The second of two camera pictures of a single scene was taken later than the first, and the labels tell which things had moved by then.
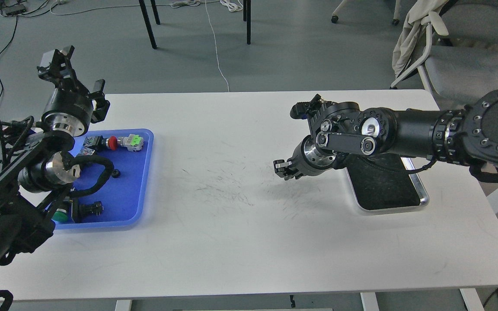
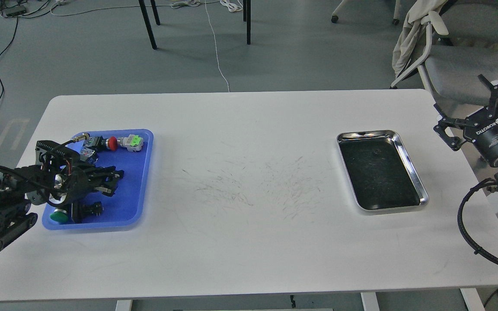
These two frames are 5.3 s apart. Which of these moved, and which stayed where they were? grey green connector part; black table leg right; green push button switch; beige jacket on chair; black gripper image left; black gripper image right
Moved: black gripper image left; black gripper image right
Stayed: beige jacket on chair; black table leg right; green push button switch; grey green connector part
